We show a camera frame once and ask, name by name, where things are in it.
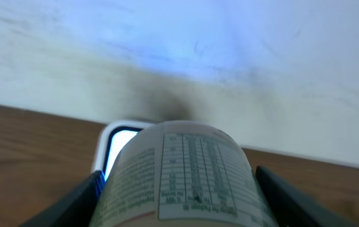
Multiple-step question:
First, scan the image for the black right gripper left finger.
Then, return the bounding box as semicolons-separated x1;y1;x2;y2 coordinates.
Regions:
21;170;105;227

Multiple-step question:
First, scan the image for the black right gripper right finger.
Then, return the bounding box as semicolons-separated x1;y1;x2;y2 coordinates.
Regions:
255;166;354;227

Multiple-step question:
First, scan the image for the green lid white jar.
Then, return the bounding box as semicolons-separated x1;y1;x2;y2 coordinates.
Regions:
90;121;277;226

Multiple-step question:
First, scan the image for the white barcode scanner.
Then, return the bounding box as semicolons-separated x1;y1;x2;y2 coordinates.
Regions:
91;120;153;180

